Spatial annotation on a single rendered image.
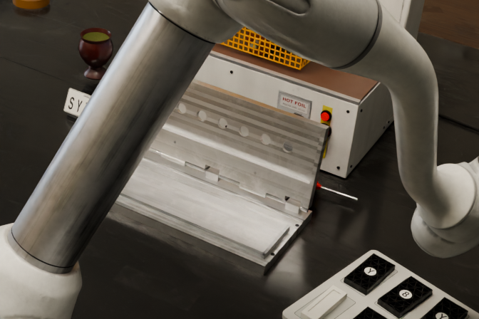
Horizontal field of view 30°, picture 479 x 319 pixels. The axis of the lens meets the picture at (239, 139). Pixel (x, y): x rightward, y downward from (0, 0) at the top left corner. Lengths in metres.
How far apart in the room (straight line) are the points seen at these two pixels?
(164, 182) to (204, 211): 0.12
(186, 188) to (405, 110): 0.75
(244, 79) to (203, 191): 0.27
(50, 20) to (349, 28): 1.63
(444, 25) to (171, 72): 1.71
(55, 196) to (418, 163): 0.49
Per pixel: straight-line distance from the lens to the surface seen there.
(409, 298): 1.64
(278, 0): 0.94
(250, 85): 1.93
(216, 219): 1.74
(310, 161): 1.74
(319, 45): 0.98
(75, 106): 2.06
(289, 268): 1.68
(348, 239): 1.78
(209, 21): 1.08
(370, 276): 1.67
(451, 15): 2.82
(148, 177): 1.85
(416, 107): 1.16
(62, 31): 2.47
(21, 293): 1.21
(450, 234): 1.40
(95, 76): 2.23
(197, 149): 1.84
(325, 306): 1.59
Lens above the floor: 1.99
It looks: 33 degrees down
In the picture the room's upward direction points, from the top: 6 degrees clockwise
